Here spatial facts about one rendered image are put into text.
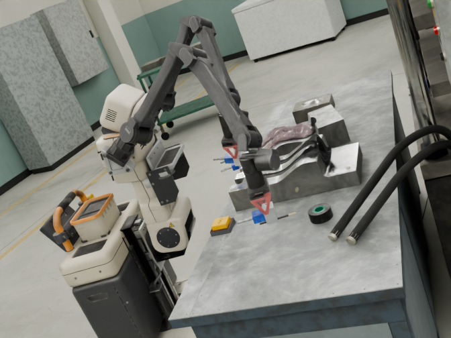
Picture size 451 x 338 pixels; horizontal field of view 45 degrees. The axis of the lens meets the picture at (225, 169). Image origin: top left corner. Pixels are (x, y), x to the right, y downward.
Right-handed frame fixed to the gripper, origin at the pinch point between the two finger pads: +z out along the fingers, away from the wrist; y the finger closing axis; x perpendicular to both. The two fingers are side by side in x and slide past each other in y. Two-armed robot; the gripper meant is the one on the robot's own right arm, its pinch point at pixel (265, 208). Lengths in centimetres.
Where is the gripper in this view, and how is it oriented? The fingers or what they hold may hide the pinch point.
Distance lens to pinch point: 180.2
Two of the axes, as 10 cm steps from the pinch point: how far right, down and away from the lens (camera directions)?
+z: 3.2, 8.8, 3.6
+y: 0.1, -3.8, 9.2
